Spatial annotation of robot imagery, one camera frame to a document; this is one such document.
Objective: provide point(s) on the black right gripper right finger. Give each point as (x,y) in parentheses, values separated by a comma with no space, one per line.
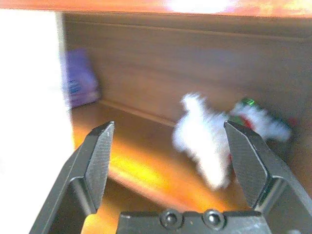
(268,175)

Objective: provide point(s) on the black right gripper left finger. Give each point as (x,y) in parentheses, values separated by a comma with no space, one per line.
(78,175)

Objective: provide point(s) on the white plush toy green hat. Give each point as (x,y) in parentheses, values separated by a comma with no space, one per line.
(202,141)

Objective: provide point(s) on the purple tissue pack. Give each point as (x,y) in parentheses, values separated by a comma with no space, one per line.
(78,80)

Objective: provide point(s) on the wooden cabinet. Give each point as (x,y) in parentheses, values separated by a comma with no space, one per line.
(170,61)

